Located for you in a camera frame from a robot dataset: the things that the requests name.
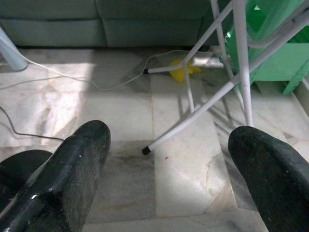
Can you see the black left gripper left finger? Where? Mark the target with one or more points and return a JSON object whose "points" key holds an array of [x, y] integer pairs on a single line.
{"points": [[70, 174]]}

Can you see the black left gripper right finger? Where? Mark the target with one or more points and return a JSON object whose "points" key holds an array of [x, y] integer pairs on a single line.
{"points": [[277, 178]]}

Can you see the black robot foot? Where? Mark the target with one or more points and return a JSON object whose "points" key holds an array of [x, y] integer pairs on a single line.
{"points": [[21, 164]]}

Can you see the green plastic stool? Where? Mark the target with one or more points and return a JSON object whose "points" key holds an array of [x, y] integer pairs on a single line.
{"points": [[280, 65]]}

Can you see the light blue cone stand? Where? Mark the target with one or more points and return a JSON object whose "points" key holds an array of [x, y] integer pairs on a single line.
{"points": [[12, 55]]}

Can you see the yellow plastic object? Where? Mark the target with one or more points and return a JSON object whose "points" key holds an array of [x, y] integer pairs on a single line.
{"points": [[177, 73]]}

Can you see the grey-green sofa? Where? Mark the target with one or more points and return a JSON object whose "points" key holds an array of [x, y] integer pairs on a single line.
{"points": [[120, 26]]}

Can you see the white metal folding frame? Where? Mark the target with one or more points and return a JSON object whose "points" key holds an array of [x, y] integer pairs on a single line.
{"points": [[242, 60]]}

